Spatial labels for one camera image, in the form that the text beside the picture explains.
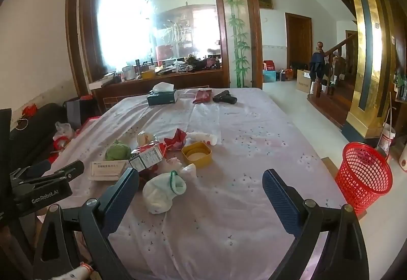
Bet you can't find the white bucket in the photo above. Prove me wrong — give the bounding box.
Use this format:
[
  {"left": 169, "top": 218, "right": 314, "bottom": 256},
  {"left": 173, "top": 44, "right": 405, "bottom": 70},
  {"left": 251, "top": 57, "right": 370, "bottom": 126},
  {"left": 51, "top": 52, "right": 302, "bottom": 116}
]
[{"left": 375, "top": 123, "right": 396, "bottom": 156}]

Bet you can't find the golden pillar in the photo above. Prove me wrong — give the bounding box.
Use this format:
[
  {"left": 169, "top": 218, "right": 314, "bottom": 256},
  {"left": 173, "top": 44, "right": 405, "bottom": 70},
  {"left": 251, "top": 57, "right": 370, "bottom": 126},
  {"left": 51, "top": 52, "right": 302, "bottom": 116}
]
[{"left": 345, "top": 0, "right": 398, "bottom": 137}]

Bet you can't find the green tissue box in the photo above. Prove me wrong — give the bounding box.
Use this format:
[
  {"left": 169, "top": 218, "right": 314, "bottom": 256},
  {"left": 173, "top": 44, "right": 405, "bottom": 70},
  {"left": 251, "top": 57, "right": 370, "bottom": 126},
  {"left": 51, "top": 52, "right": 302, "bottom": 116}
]
[{"left": 147, "top": 82, "right": 178, "bottom": 106}]

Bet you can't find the white red plastic bag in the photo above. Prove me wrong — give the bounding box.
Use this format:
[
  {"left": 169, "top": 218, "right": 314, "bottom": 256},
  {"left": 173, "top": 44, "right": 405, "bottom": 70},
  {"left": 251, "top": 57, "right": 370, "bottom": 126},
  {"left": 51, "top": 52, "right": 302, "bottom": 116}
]
[{"left": 52, "top": 122, "right": 75, "bottom": 153}]

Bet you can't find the wooden cabinet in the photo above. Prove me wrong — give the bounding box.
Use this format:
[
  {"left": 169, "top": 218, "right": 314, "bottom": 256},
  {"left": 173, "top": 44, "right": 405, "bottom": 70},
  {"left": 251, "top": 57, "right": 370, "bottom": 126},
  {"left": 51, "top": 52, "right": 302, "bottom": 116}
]
[{"left": 89, "top": 68, "right": 229, "bottom": 109}]

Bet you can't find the black sofa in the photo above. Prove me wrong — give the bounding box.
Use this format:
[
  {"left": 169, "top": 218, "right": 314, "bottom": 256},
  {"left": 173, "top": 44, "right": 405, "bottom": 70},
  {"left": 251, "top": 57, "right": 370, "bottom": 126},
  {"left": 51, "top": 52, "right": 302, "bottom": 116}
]
[{"left": 9, "top": 103, "right": 69, "bottom": 179}]

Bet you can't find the beige crumpled wrapper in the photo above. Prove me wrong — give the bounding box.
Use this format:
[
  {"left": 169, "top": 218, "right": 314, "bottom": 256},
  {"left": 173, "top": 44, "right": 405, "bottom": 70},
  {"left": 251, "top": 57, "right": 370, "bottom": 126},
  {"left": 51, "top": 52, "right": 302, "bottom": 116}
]
[{"left": 137, "top": 131, "right": 159, "bottom": 147}]

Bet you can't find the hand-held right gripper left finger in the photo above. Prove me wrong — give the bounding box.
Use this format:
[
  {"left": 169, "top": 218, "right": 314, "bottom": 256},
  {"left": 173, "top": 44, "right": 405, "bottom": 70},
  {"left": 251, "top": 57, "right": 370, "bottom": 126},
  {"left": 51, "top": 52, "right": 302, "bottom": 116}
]
[{"left": 33, "top": 167, "right": 140, "bottom": 280}]

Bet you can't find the wooden door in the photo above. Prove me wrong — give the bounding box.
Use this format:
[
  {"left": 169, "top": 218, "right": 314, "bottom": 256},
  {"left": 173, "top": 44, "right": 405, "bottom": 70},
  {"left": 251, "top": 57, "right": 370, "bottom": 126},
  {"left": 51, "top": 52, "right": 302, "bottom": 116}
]
[{"left": 285, "top": 13, "right": 313, "bottom": 69}]

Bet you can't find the red foil packet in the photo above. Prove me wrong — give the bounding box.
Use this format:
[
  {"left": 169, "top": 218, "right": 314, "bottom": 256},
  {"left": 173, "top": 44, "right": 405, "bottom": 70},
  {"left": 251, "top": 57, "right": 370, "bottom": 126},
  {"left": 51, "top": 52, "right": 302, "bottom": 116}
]
[{"left": 192, "top": 88, "right": 213, "bottom": 104}]

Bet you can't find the red crumpled wrapper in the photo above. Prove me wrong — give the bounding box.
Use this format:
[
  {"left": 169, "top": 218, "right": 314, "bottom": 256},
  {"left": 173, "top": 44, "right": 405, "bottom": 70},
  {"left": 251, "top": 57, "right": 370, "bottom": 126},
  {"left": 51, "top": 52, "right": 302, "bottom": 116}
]
[{"left": 164, "top": 128, "right": 188, "bottom": 151}]

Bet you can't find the red white drink carton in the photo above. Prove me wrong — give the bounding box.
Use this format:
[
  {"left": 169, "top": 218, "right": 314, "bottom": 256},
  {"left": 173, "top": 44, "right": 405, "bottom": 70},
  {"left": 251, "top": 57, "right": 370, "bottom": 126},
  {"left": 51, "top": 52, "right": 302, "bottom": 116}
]
[{"left": 129, "top": 143, "right": 167, "bottom": 174}]

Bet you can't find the wooden staircase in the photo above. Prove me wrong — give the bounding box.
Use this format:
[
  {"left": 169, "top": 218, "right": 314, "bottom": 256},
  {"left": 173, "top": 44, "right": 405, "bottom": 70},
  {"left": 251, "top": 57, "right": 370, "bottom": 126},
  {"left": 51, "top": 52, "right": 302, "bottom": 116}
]
[{"left": 307, "top": 30, "right": 358, "bottom": 128}]

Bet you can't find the black bag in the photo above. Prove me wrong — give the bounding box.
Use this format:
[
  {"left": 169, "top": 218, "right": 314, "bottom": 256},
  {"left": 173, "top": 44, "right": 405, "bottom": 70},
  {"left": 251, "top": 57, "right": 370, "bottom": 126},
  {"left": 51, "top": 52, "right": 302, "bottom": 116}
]
[{"left": 64, "top": 97, "right": 99, "bottom": 131}]

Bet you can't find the yellow square container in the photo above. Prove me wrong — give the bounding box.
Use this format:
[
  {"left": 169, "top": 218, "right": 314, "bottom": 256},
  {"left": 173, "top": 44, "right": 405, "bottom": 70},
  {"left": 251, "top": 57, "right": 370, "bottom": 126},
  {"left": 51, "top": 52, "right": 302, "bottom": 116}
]
[{"left": 181, "top": 142, "right": 213, "bottom": 169}]

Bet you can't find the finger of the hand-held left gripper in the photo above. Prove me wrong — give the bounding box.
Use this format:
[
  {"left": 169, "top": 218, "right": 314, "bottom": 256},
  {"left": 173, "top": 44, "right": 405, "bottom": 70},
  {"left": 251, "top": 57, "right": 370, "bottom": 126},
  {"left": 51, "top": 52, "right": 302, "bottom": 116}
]
[
  {"left": 13, "top": 161, "right": 85, "bottom": 188},
  {"left": 11, "top": 161, "right": 52, "bottom": 179}
]

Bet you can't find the green crumpled wrapper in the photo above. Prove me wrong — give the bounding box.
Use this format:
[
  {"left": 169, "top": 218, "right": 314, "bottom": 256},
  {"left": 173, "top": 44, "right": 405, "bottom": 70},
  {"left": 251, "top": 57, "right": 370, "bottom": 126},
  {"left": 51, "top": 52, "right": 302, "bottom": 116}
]
[{"left": 105, "top": 139, "right": 132, "bottom": 161}]

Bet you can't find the white cardboard box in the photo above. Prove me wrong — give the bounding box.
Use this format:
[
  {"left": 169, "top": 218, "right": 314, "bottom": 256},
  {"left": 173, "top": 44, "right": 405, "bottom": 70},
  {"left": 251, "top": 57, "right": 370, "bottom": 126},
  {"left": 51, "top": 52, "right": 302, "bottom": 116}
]
[{"left": 88, "top": 161, "right": 128, "bottom": 181}]

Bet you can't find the red plastic basket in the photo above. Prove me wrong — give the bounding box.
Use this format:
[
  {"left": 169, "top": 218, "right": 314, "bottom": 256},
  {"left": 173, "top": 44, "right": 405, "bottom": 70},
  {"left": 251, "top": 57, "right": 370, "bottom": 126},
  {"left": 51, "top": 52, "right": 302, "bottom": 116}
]
[{"left": 335, "top": 142, "right": 394, "bottom": 215}]

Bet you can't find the dark jacket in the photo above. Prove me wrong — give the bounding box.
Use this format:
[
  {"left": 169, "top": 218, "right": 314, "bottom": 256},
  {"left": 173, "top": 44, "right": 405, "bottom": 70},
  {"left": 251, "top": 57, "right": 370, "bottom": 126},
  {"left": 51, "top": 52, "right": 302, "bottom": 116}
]
[{"left": 310, "top": 51, "right": 325, "bottom": 81}]

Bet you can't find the white sock with green trim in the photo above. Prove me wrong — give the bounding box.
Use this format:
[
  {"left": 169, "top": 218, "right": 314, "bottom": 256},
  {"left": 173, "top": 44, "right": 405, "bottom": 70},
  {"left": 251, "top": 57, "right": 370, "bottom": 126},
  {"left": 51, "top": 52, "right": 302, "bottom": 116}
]
[{"left": 142, "top": 171, "right": 187, "bottom": 214}]

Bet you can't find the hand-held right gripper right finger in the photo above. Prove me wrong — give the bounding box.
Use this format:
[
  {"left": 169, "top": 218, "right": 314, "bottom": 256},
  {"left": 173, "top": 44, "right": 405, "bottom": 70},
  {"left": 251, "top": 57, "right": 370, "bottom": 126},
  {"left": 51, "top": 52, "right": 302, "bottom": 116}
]
[{"left": 262, "top": 169, "right": 369, "bottom": 280}]

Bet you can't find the black handheld tool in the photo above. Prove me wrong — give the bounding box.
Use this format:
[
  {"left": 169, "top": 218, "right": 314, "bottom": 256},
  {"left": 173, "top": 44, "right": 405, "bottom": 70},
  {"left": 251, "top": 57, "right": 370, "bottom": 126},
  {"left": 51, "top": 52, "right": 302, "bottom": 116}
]
[{"left": 212, "top": 90, "right": 238, "bottom": 105}]

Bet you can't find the white plastic bottle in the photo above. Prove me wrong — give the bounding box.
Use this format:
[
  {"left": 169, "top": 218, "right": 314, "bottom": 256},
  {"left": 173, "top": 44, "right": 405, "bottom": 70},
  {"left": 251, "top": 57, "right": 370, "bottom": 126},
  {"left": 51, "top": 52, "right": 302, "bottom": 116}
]
[{"left": 186, "top": 132, "right": 218, "bottom": 146}]

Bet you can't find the bamboo painted panel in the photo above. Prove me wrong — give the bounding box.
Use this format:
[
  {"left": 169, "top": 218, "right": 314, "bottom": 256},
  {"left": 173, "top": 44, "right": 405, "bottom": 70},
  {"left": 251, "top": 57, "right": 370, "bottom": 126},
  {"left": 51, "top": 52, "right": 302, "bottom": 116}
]
[{"left": 219, "top": 0, "right": 252, "bottom": 88}]

